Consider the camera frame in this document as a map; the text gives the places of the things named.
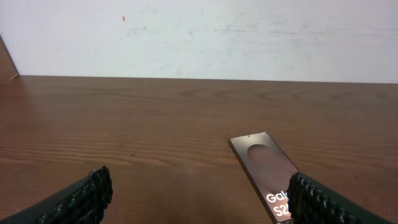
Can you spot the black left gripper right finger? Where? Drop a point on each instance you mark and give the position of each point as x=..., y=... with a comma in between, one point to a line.
x=311, y=202

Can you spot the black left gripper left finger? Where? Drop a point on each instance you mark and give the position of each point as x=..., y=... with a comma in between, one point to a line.
x=81, y=202

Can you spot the wooden panel at left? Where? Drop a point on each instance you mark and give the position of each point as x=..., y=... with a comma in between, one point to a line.
x=8, y=70

